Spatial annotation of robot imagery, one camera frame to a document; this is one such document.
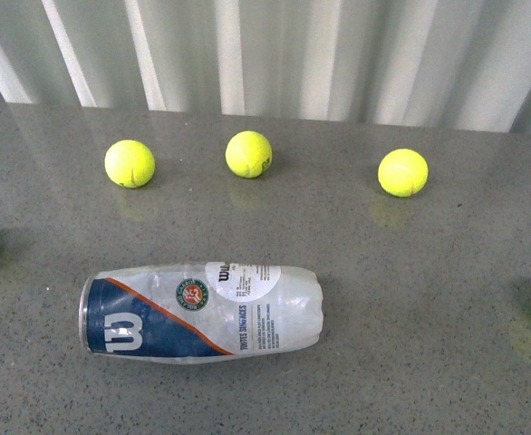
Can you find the clear blue Wilson tennis can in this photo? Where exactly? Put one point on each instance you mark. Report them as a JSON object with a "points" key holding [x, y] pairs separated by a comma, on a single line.
{"points": [[202, 313]]}

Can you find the tennis ball middle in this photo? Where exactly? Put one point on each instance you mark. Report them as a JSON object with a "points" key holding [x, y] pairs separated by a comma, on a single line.
{"points": [[249, 154]]}

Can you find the tennis ball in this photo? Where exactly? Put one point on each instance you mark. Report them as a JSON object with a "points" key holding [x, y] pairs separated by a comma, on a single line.
{"points": [[249, 154], [403, 173], [129, 164]]}

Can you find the white pleated curtain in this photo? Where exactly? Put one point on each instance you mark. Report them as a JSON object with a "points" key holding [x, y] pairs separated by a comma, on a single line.
{"points": [[462, 65]]}

